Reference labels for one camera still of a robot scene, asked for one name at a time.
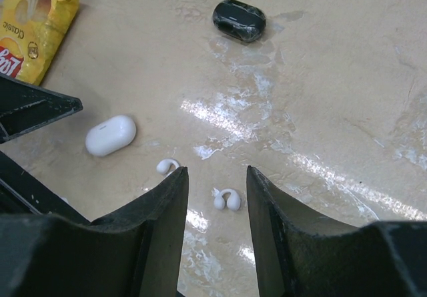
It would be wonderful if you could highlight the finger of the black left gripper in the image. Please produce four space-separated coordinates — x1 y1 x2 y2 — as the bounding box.
1 75 82 143
1 153 89 224

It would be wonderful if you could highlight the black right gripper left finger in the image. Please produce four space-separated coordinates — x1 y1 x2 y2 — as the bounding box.
1 167 189 296

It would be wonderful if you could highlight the black earbud charging case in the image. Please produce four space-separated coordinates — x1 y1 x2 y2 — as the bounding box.
212 0 266 43

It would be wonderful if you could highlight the white earbud charging case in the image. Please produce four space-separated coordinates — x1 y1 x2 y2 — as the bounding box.
85 115 137 157

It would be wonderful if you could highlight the yellow Lays chip bag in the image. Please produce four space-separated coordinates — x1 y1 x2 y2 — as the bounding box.
1 0 79 85

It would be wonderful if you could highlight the white clip earbud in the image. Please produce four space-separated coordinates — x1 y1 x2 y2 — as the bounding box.
213 188 241 212
156 158 180 176

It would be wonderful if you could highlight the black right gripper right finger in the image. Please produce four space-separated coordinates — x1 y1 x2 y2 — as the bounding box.
246 167 426 296

